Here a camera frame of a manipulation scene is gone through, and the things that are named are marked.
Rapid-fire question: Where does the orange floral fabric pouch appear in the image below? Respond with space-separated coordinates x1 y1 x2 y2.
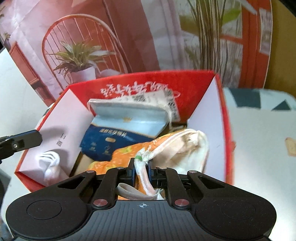
88 128 209 200

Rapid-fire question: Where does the red strawberry cardboard box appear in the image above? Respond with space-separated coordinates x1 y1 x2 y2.
15 70 233 192

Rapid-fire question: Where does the white board panel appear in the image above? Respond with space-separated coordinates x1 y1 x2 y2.
0 47 57 186

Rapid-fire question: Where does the blue and white packet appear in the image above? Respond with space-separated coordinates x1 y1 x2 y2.
80 99 172 161

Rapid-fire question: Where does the white printed label packet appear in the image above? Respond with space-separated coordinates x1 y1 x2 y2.
115 89 181 122

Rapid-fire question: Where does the printed living room backdrop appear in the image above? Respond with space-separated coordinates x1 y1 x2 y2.
1 1 273 105

